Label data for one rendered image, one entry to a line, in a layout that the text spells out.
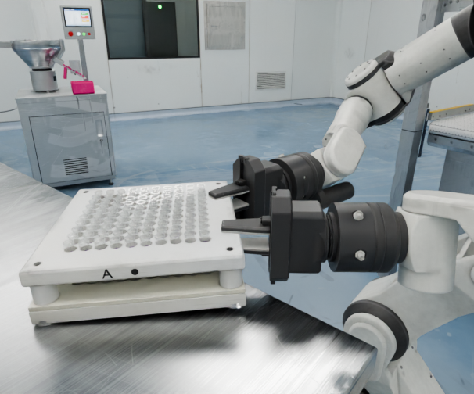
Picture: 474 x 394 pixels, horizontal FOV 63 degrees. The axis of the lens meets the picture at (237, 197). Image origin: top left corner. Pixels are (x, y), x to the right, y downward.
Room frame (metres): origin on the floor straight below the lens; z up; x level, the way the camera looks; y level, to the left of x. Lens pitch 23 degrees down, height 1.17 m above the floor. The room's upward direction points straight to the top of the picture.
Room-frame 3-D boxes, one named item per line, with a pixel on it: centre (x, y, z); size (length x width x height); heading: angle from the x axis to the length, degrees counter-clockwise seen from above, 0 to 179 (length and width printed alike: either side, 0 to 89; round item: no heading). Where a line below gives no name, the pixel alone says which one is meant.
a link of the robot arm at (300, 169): (0.61, -0.06, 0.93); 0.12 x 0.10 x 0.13; 128
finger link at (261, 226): (0.43, -0.01, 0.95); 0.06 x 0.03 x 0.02; 88
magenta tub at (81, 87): (3.04, 1.18, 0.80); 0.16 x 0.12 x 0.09; 115
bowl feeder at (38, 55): (3.18, 1.46, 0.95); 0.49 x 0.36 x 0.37; 115
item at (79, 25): (3.37, 1.27, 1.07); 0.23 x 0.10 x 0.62; 115
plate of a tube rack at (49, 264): (0.48, 0.13, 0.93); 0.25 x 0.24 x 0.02; 6
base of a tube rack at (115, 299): (0.48, 0.12, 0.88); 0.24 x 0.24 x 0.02; 6
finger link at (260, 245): (0.43, -0.01, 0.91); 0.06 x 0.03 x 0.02; 88
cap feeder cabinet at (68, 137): (3.15, 1.40, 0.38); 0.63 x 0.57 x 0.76; 115
